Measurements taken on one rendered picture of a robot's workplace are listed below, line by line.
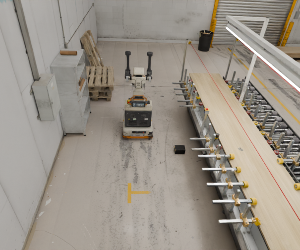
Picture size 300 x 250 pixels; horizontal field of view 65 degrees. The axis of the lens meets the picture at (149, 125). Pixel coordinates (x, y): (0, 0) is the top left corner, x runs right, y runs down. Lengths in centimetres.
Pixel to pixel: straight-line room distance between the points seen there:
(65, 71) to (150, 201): 265
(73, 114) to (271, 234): 380
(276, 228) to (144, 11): 910
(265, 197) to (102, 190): 244
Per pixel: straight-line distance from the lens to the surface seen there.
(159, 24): 1071
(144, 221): 382
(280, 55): 288
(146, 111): 469
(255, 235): 325
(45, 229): 396
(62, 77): 457
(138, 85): 476
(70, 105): 483
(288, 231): 318
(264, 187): 345
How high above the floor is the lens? 327
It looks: 37 degrees down
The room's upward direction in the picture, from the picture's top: 4 degrees clockwise
